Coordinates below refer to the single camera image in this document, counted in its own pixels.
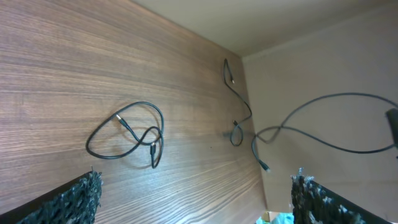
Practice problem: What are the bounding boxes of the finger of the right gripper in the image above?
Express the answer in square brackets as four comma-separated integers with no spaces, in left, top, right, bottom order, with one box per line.
[386,108,398,147]

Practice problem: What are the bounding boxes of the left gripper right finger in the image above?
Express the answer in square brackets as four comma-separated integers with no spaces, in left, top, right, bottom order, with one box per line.
[291,171,386,224]

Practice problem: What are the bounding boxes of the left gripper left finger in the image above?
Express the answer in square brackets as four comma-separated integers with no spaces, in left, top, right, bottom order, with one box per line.
[1,170,103,224]

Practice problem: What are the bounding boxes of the black USB cable long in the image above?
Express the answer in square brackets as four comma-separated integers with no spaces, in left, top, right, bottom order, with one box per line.
[222,58,252,147]

